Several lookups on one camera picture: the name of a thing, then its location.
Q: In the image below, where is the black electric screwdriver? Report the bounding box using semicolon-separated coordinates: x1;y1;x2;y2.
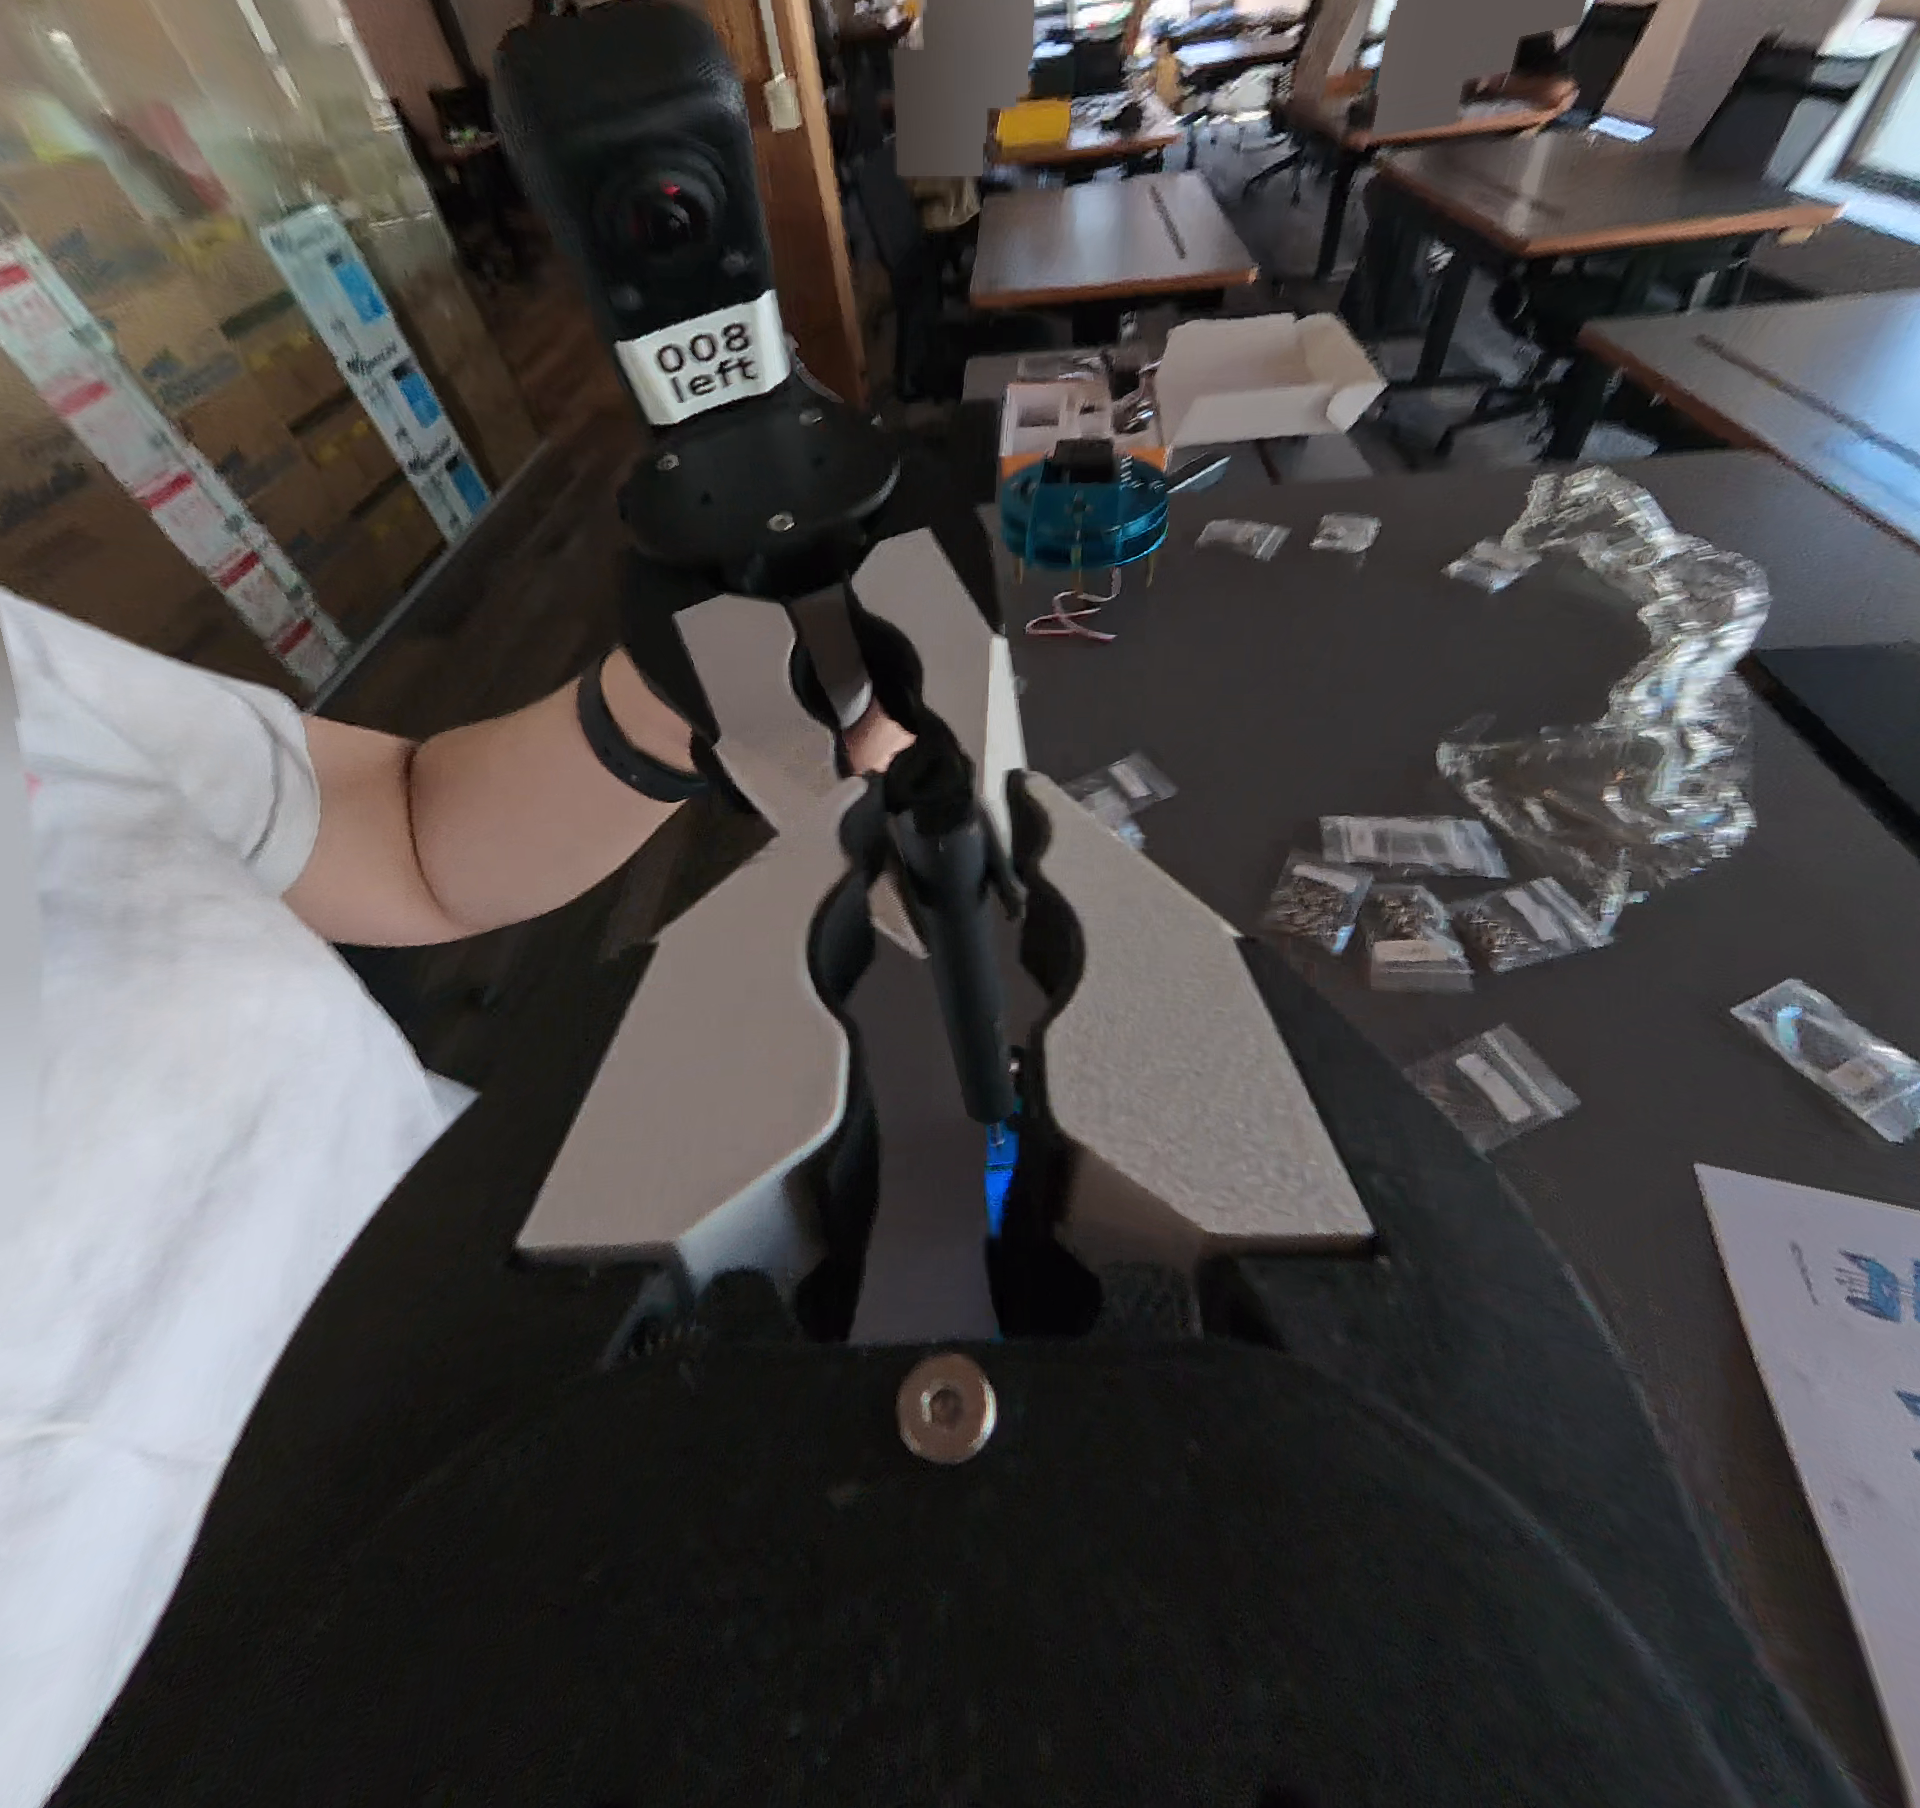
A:
879;765;1036;1138

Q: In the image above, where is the black wristband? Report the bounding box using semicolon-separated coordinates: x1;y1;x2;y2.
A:
575;651;714;803

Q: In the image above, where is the stack of cardboard boxes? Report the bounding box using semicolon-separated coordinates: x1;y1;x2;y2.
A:
0;114;499;695

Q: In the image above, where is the round blue robot base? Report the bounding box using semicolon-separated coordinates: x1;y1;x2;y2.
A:
992;439;1174;595

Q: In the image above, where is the blue bracket with black servo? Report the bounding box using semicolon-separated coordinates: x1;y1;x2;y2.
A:
979;1050;1042;1248

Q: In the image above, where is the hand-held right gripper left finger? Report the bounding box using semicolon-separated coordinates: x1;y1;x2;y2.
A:
512;772;901;1275

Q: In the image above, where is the dark grey desk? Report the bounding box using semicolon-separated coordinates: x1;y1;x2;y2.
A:
599;448;1920;1808

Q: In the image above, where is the tan office chair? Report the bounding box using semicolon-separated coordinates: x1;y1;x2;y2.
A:
1290;0;1373;130

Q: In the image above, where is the zip bag of small nuts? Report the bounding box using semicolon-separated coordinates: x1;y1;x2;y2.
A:
1403;1021;1581;1154

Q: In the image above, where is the wood-edged office desk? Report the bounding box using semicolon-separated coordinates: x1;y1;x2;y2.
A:
972;175;1258;319
1578;284;1920;551
1373;130;1843;391

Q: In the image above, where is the person's left forearm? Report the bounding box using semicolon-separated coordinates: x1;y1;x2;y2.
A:
285;646;705;948

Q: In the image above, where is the flat clear zip bag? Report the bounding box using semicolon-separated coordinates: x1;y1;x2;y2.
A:
1062;748;1183;854

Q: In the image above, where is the crumpled clear plastic wrap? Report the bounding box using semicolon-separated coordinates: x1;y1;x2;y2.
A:
1436;466;1772;942

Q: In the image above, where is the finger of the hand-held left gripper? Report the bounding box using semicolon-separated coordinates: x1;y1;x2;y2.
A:
845;530;1034;857
673;595;939;959

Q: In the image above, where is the illustrated instruction booklet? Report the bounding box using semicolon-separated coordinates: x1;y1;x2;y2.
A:
1695;1162;1920;1696

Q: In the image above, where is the white box with parts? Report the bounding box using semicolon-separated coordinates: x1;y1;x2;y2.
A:
997;355;1170;469

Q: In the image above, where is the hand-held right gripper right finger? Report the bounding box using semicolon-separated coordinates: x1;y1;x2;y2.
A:
983;772;1378;1253

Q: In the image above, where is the open white cardboard box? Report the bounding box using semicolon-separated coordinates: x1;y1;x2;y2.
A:
1164;314;1389;449

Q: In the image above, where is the zip bag with black parts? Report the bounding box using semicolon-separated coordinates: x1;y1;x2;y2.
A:
1728;978;1920;1143

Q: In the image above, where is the zip bag of silver screws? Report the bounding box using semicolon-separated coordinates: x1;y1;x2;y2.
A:
1256;850;1373;959
1354;881;1478;997

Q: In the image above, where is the wide clear zip bag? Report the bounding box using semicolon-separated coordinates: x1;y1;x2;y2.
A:
1318;815;1514;881

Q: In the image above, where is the zip bag of large nuts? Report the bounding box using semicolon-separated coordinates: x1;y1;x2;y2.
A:
1446;877;1616;978

